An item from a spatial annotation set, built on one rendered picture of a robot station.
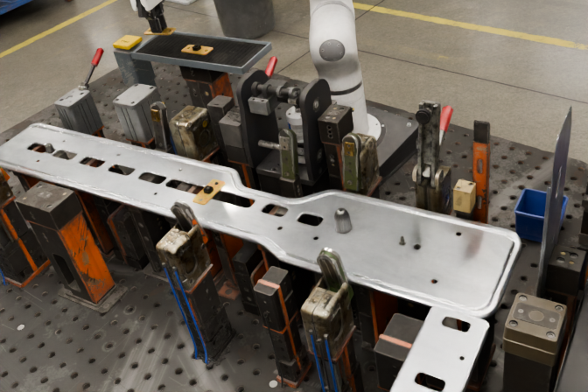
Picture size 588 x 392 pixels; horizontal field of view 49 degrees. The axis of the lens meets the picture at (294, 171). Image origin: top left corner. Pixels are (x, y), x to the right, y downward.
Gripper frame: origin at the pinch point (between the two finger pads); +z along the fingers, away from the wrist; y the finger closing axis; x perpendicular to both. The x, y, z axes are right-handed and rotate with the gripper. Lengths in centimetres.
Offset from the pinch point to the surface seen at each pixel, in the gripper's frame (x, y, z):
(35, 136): -32.8, 24.9, 22.2
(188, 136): 17.8, 25.1, 17.4
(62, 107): -26.7, 17.2, 17.0
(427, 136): 77, 31, 8
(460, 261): 86, 49, 23
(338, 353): 68, 69, 30
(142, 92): 1.0, 16.2, 11.4
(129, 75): -14.4, 1.2, 15.7
